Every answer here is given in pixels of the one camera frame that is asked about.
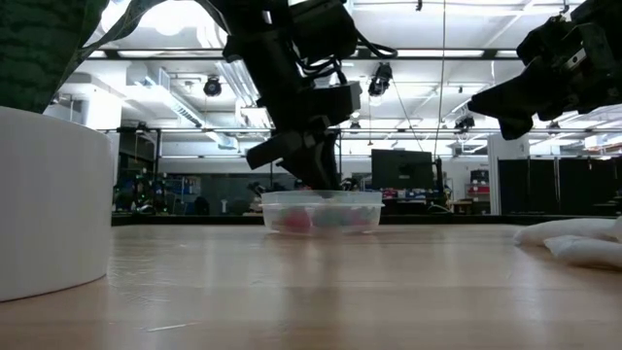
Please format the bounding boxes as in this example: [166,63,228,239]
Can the white cloth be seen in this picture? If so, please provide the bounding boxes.
[513,217,622,271]

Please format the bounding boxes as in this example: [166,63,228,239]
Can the small shelf with red bins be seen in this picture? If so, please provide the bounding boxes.
[468,168,491,215]

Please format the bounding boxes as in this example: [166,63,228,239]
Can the dark storage rack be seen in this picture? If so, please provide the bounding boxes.
[116,128,161,215]

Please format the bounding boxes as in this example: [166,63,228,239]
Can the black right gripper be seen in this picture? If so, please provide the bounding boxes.
[468,0,622,142]

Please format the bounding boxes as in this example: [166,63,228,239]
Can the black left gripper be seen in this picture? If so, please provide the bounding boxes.
[245,104,342,192]

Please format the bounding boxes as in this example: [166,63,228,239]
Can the black overhead beam with lights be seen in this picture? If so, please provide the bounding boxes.
[89,47,524,61]

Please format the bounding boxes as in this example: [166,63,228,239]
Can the thin black hanging cable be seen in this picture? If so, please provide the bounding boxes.
[433,0,447,159]

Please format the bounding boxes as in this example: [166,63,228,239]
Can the black partition panels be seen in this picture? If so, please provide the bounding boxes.
[498,157,622,218]

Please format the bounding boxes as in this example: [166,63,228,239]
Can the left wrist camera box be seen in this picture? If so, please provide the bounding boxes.
[304,81,363,128]

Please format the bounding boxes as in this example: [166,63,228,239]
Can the white pillar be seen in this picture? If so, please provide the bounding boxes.
[487,133,531,216]

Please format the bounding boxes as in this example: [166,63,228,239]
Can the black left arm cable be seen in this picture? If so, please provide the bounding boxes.
[300,28,399,82]

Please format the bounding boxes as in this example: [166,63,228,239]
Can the black background monitor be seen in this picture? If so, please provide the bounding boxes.
[371,149,434,192]

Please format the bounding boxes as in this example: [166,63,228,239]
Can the white plant pot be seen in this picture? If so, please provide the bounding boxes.
[0,106,116,303]

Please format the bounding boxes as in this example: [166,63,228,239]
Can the clear plastic tupperware container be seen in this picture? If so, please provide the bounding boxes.
[260,190,386,237]

